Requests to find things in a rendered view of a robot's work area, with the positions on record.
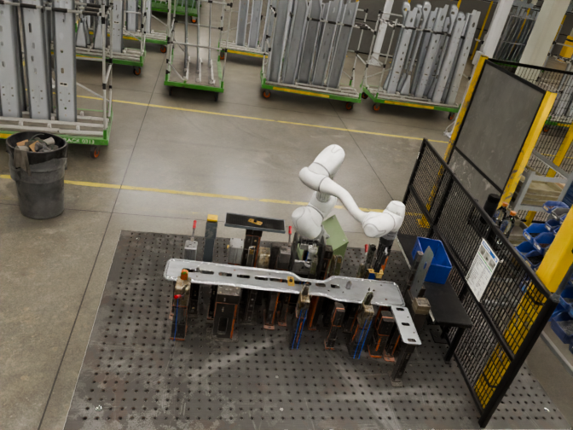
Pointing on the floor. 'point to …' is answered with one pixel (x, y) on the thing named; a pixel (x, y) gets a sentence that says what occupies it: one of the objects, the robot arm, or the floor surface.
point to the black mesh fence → (483, 294)
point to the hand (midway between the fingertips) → (377, 265)
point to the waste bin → (38, 171)
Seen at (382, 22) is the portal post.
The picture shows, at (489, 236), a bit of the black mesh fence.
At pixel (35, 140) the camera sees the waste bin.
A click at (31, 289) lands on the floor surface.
